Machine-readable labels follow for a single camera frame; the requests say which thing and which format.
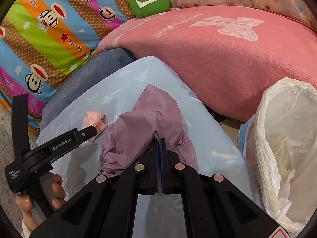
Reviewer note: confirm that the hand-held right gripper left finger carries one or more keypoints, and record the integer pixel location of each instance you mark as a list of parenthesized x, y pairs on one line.
[(155, 166)]

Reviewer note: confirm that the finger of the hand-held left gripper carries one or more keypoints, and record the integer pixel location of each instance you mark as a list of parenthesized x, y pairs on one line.
[(69, 145)]

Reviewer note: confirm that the blue-grey cushion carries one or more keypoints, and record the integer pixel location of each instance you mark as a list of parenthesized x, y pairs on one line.
[(94, 72)]

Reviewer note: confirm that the person's left hand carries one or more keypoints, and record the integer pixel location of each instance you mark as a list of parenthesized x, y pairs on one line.
[(58, 191)]

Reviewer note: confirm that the pink blanket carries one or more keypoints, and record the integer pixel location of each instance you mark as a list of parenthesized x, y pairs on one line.
[(210, 67)]

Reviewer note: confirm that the white plastic bag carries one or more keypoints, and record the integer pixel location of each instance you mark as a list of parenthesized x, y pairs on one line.
[(284, 119)]

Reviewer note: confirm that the light blue plastic bag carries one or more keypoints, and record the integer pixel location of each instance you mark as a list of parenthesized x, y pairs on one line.
[(242, 136)]

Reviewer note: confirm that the green pillow with white tick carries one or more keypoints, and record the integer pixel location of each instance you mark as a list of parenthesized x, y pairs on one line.
[(148, 11)]

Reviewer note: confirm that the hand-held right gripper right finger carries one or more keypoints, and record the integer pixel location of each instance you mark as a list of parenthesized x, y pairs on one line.
[(162, 166)]

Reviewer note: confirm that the light blue printed sheet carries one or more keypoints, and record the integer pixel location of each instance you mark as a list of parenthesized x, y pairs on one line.
[(118, 86)]

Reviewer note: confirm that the small pink cloth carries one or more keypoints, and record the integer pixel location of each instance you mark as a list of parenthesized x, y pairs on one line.
[(94, 119)]

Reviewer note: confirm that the striped cartoon print blanket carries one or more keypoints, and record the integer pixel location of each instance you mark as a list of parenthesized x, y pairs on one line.
[(49, 42)]

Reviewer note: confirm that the purple cloth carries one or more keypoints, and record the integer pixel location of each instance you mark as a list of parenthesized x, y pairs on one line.
[(153, 114)]

